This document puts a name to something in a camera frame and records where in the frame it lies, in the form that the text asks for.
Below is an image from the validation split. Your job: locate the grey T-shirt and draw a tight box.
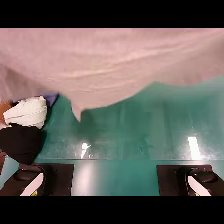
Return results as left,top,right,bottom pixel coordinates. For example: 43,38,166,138
0,27,224,122

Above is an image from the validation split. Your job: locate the purple garment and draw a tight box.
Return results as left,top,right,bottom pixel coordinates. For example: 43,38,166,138
44,92,60,108

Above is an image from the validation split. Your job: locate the white garment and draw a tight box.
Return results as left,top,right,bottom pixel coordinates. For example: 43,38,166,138
2,95,48,130

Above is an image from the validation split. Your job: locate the black garment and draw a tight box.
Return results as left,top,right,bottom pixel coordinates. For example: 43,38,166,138
0,123,44,166

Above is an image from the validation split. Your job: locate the orange garment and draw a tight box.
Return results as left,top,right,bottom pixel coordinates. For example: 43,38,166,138
0,101,13,125

